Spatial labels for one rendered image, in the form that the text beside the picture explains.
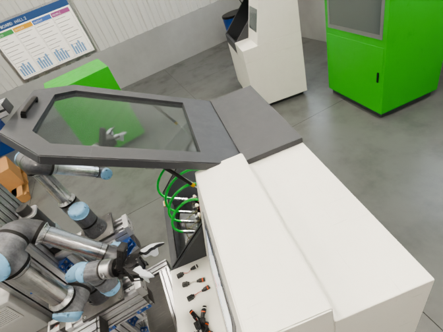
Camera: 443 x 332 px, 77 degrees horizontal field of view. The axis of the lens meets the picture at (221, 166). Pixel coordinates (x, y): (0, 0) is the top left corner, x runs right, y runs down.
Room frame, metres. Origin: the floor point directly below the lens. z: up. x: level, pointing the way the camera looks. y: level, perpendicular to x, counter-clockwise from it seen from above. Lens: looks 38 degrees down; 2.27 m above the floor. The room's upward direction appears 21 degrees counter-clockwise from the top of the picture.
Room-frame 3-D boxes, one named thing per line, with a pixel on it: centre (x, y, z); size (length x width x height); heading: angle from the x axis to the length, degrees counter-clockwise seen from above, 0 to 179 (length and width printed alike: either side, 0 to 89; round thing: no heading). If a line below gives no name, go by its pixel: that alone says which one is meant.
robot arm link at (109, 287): (0.76, 0.62, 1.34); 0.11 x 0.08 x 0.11; 165
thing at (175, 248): (1.30, 0.46, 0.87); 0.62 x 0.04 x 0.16; 2
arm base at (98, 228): (1.42, 0.94, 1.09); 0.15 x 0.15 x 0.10
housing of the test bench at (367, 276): (0.97, -0.24, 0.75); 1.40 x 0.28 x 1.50; 2
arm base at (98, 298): (0.94, 0.85, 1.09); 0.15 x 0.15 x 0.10
